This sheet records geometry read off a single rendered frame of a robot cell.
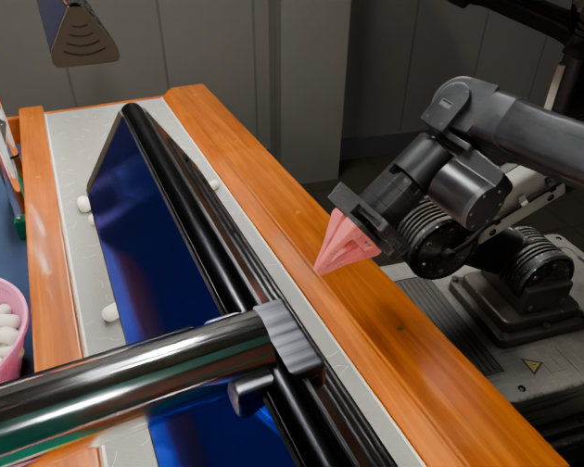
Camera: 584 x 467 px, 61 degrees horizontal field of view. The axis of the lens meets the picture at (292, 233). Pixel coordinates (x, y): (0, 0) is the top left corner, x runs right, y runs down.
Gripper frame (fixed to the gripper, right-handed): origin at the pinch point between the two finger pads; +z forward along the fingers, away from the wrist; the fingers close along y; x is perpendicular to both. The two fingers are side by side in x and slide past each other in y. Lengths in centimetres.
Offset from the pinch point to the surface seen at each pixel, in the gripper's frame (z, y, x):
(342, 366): 7.2, 6.5, 8.4
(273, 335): -1.9, 30.3, -32.5
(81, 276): 27.8, -25.3, -9.2
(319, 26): -56, -151, 61
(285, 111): -22, -154, 78
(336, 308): 3.3, -1.1, 9.1
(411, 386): 2.3, 14.0, 9.4
